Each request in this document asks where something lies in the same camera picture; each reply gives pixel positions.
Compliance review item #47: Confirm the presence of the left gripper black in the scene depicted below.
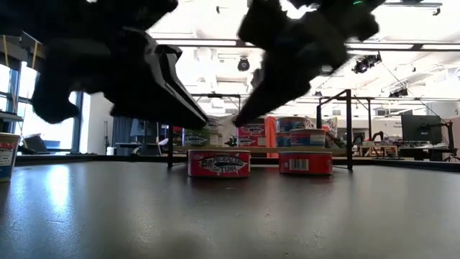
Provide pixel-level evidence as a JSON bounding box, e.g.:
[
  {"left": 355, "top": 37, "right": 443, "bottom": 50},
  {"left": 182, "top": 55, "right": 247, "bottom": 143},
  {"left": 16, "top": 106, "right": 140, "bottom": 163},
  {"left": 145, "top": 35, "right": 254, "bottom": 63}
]
[{"left": 30, "top": 28, "right": 208, "bottom": 130}]

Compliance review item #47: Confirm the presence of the small wooden rack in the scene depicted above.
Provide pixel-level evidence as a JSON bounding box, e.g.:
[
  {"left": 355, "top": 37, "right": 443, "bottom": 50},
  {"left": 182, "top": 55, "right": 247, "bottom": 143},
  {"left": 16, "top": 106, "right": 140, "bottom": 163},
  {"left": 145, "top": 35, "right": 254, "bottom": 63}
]
[{"left": 359, "top": 143, "right": 399, "bottom": 158}]

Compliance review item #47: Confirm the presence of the long ceiling light rail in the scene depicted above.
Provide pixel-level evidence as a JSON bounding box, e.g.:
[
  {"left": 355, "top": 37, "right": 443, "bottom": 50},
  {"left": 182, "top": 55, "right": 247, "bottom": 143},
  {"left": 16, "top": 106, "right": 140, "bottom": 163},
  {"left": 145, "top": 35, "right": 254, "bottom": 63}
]
[{"left": 154, "top": 38, "right": 460, "bottom": 51}]

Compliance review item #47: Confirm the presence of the black desktop monitor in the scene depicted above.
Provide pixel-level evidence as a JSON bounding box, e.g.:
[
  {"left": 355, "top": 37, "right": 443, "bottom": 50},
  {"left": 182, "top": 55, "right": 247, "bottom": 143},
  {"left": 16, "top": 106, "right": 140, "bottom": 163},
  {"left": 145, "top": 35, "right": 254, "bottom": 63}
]
[{"left": 401, "top": 114, "right": 443, "bottom": 145}]

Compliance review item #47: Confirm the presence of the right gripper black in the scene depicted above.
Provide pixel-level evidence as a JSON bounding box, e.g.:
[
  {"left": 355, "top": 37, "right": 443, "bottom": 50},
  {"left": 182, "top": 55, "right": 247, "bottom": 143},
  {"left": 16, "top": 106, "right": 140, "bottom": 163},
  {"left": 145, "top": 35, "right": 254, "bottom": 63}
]
[{"left": 232, "top": 10, "right": 349, "bottom": 127}]

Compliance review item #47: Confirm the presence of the white patterned cloth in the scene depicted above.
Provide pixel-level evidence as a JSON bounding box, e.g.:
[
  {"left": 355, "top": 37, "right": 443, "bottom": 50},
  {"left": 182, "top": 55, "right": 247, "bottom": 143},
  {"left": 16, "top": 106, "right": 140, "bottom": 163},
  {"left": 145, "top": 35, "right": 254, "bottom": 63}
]
[{"left": 305, "top": 115, "right": 341, "bottom": 148}]

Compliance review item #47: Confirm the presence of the black ceiling spotlight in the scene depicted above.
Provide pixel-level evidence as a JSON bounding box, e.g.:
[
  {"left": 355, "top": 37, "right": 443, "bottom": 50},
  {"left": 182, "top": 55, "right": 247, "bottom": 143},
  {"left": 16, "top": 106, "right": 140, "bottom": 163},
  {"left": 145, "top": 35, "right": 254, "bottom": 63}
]
[
  {"left": 351, "top": 52, "right": 382, "bottom": 75},
  {"left": 388, "top": 87, "right": 410, "bottom": 98}
]

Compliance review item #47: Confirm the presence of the black table mat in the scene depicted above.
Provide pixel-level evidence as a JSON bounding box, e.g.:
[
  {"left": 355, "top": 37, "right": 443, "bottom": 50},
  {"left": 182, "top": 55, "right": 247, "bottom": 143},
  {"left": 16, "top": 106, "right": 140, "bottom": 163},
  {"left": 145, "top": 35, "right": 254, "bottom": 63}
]
[{"left": 0, "top": 160, "right": 460, "bottom": 259}]

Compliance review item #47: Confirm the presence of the window with blue frame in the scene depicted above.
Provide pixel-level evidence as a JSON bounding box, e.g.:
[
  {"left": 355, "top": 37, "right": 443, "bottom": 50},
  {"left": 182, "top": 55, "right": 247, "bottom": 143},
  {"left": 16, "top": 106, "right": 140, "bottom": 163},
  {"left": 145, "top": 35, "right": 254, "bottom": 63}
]
[{"left": 0, "top": 60, "right": 83, "bottom": 154}]

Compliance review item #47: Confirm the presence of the dark blue partition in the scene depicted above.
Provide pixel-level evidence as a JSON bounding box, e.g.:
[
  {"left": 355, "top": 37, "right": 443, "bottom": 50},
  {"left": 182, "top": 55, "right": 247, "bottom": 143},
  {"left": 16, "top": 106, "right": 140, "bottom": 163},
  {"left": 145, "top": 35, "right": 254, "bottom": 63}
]
[{"left": 112, "top": 114, "right": 170, "bottom": 155}]

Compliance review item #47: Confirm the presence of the red label tuna can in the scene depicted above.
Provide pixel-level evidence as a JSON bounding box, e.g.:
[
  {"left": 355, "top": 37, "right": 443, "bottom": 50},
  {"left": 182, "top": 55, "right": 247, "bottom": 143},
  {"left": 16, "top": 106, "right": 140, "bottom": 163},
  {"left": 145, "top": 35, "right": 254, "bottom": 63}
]
[
  {"left": 278, "top": 150, "right": 334, "bottom": 176},
  {"left": 237, "top": 123, "right": 267, "bottom": 137},
  {"left": 187, "top": 149, "right": 252, "bottom": 178},
  {"left": 236, "top": 135, "right": 268, "bottom": 147}
]

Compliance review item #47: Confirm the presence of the orange cloth partition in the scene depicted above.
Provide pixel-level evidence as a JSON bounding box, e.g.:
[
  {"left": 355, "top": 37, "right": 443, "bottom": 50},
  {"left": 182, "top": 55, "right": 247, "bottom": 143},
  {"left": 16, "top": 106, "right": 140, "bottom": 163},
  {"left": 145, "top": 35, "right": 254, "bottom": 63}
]
[{"left": 264, "top": 115, "right": 280, "bottom": 159}]

